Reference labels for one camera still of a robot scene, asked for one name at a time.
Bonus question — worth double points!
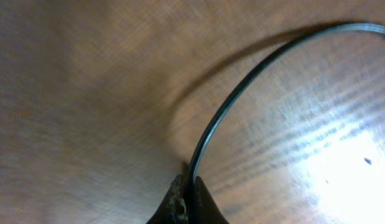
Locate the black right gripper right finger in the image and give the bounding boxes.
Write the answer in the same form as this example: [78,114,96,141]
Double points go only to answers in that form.
[189,176,229,224]

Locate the black usb-c cable with label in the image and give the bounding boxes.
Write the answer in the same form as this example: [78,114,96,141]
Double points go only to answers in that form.
[184,21,385,194]

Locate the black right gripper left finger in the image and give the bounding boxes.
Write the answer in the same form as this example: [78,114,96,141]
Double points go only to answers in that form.
[146,175,188,224]

